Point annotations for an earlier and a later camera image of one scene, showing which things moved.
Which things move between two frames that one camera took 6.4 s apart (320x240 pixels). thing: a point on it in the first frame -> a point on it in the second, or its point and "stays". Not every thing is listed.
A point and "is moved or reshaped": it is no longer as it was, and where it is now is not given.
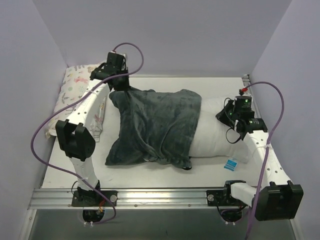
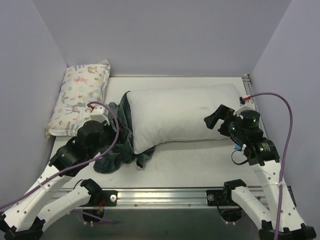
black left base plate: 90,198 stays
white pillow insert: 210,138 -> 164,114
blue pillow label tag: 230,165 -> 237,147
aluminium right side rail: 246,78 stays
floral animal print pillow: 75,79 stays
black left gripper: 122,85 -> 109,132
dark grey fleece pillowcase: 155,126 is moved or reshaped
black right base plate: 222,198 stays
